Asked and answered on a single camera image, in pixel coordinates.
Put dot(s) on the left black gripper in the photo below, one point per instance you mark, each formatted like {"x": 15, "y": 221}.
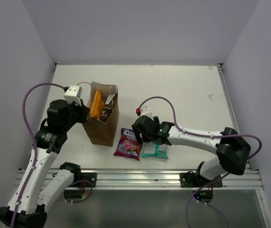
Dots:
{"x": 83, "y": 110}

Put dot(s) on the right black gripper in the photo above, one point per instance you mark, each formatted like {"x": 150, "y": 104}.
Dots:
{"x": 137, "y": 133}

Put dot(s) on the purple Fox's candy bag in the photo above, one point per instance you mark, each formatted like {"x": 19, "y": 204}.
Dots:
{"x": 128, "y": 146}

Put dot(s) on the teal candy bag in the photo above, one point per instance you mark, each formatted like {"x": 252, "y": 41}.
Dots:
{"x": 154, "y": 150}

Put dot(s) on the orange Kettle chips bag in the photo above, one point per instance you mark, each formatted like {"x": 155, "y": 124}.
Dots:
{"x": 96, "y": 105}

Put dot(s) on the brown paper bag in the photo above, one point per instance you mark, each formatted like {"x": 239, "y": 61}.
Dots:
{"x": 98, "y": 132}

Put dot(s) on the brown Kettle sea salt chips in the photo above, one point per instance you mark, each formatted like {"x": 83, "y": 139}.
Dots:
{"x": 108, "y": 107}

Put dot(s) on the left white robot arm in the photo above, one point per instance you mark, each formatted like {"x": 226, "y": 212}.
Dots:
{"x": 31, "y": 201}

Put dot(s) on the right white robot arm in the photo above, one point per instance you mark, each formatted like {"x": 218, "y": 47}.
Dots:
{"x": 230, "y": 149}

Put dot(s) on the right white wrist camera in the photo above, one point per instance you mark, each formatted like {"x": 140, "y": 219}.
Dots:
{"x": 144, "y": 111}

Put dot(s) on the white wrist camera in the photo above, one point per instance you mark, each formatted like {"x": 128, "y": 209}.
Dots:
{"x": 144, "y": 111}
{"x": 72, "y": 94}

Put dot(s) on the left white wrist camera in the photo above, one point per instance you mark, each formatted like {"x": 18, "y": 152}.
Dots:
{"x": 72, "y": 94}

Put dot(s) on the aluminium mounting rail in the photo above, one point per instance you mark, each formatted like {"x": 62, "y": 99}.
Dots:
{"x": 165, "y": 180}

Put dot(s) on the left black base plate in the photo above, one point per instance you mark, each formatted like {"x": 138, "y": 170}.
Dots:
{"x": 90, "y": 177}

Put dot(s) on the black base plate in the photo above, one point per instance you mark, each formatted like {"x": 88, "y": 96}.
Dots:
{"x": 192, "y": 179}
{"x": 90, "y": 177}

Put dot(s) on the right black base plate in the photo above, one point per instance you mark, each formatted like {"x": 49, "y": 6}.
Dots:
{"x": 192, "y": 179}

